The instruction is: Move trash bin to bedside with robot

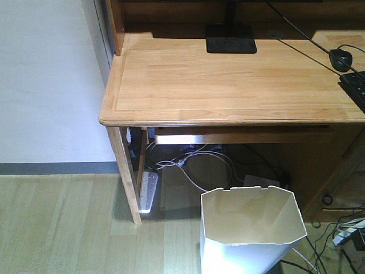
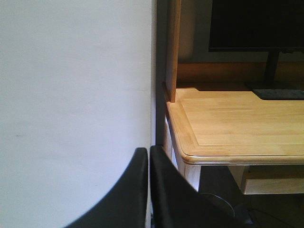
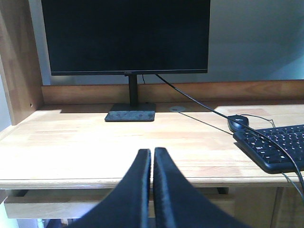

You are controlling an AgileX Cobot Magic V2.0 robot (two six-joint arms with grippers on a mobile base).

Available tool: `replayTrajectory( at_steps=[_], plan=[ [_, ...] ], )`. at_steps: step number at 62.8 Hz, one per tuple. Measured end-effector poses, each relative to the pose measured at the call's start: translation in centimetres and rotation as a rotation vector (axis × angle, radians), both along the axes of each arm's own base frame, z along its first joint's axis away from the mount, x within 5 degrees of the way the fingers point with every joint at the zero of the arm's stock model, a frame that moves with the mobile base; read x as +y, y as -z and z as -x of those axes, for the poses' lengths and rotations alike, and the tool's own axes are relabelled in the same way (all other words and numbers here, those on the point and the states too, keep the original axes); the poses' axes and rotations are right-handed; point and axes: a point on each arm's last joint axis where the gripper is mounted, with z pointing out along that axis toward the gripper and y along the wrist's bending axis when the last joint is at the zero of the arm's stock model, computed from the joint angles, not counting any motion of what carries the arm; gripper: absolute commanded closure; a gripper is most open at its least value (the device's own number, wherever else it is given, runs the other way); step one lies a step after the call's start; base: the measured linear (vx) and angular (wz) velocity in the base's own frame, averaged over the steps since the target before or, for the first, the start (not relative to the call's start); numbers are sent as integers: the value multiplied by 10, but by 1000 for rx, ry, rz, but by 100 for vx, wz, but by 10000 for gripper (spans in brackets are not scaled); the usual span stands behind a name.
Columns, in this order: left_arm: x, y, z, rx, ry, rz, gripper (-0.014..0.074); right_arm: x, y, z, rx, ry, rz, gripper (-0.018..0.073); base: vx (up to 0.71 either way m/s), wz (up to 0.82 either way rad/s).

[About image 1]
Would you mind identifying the white power strip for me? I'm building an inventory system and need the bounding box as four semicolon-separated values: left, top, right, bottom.
139;171;159;213
332;217;364;246

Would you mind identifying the black computer mouse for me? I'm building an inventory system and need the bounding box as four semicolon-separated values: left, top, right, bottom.
329;49;353;72

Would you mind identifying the white power strip right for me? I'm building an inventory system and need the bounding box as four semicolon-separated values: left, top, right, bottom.
332;217;364;246

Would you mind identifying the wooden desk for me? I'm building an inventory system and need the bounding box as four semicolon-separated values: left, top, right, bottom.
99;1;364;224

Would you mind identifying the black keyboard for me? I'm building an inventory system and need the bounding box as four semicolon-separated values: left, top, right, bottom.
339;71;365;112

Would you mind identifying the black monitor stand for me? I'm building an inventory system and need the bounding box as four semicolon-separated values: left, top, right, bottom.
205;1;257;54

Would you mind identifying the thin black desk cable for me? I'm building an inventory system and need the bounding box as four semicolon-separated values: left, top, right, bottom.
265;1;365;78

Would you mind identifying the white cable under desk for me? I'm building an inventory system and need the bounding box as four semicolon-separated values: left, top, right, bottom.
144;142;243;192

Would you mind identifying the white plastic trash bin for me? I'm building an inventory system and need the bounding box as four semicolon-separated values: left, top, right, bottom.
200;186;307;273

